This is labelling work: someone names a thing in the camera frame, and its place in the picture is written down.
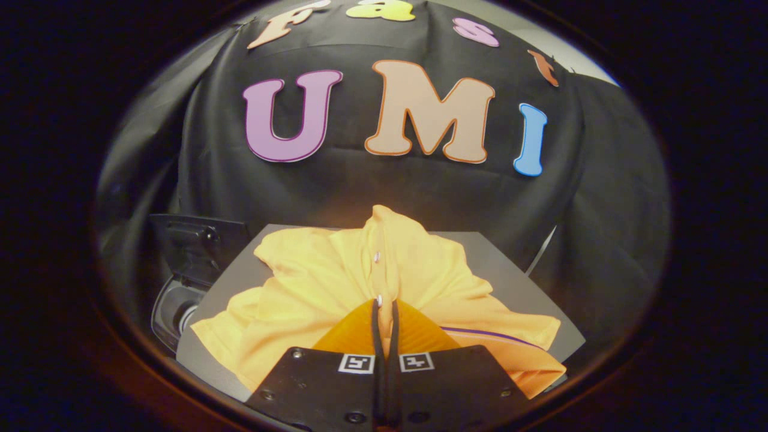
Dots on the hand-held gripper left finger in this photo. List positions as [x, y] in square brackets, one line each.
[376, 360]

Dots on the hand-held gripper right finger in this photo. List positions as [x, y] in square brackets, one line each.
[394, 360]

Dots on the orange shirt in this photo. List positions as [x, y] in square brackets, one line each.
[312, 282]

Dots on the black backdrop cloth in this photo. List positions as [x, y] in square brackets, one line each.
[360, 192]

